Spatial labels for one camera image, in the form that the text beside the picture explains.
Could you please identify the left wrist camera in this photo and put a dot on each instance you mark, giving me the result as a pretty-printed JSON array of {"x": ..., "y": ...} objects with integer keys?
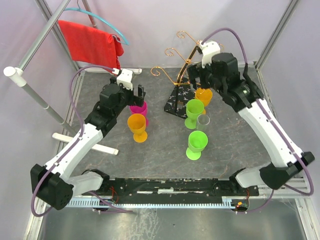
[{"x": 125, "y": 79}]

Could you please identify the white cable duct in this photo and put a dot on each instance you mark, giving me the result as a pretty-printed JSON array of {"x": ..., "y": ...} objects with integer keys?
[{"x": 174, "y": 201}]

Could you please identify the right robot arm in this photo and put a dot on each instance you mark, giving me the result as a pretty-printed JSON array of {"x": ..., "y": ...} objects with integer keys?
[{"x": 287, "y": 159}]

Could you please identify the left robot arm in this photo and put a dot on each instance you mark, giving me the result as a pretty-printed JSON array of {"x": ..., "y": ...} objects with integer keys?
[{"x": 52, "y": 182}]

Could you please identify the magenta goblet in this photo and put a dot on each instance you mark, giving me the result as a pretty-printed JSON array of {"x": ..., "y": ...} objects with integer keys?
[{"x": 143, "y": 110}]

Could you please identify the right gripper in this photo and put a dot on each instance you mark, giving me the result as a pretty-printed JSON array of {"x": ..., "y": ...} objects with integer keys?
[{"x": 196, "y": 70}]

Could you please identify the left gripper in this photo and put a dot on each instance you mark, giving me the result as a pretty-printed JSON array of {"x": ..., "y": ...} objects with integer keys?
[{"x": 135, "y": 100}]

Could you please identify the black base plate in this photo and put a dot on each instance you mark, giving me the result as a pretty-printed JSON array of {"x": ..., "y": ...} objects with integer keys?
[{"x": 123, "y": 187}]

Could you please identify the green goblet front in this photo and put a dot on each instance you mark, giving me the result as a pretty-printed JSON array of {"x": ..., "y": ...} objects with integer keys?
[{"x": 197, "y": 141}]

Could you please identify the green goblet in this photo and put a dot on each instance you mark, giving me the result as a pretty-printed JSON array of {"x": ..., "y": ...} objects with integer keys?
[
  {"x": 194, "y": 108},
  {"x": 197, "y": 141}
]

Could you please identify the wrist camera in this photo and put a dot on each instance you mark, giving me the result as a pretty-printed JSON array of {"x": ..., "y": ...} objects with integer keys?
[
  {"x": 125, "y": 79},
  {"x": 208, "y": 49}
]

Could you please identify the orange goblet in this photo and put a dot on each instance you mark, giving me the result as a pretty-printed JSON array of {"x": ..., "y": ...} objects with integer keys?
[
  {"x": 137, "y": 124},
  {"x": 205, "y": 96}
]

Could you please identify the green goblet rear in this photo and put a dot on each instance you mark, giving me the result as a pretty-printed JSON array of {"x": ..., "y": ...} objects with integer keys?
[{"x": 194, "y": 108}]

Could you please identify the gold wine glass rack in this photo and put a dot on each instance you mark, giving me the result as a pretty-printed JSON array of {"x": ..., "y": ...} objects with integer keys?
[{"x": 181, "y": 93}]

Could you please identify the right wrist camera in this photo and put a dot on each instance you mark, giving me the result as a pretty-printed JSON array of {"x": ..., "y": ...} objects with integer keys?
[{"x": 208, "y": 49}]

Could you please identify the teal clothes hanger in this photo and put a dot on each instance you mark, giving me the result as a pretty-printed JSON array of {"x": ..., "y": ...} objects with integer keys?
[{"x": 93, "y": 17}]

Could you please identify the red cloth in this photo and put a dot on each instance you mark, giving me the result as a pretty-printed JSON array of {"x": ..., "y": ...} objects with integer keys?
[{"x": 90, "y": 45}]

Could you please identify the clear wine glass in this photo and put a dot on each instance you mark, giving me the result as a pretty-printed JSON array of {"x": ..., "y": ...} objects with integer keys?
[{"x": 202, "y": 122}]

